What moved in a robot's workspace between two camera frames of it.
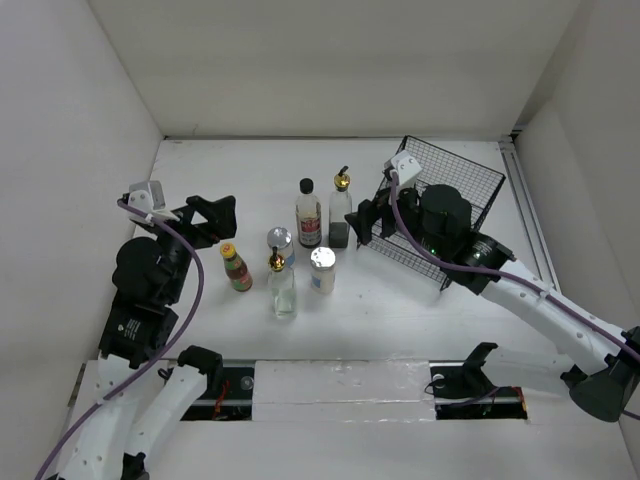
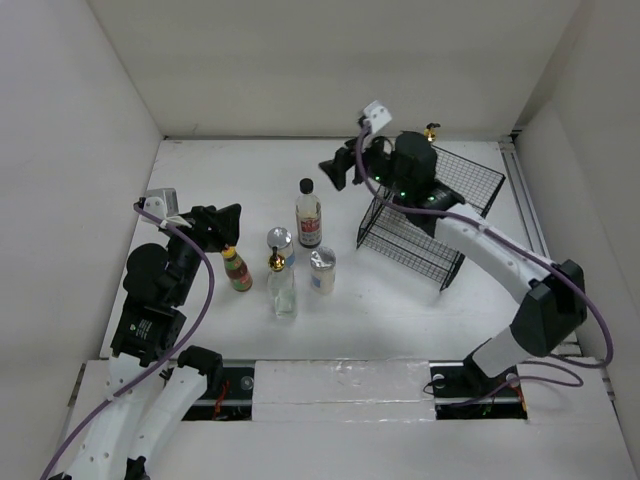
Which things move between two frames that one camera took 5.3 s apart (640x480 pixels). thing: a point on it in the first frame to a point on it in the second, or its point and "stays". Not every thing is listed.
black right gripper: [362, 220] to [337, 167]
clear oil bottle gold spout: [281, 283] stays
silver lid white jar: [323, 261] stays
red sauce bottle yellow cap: [236, 268] stays
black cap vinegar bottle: [309, 215] stays
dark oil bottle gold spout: [340, 205] to [430, 131]
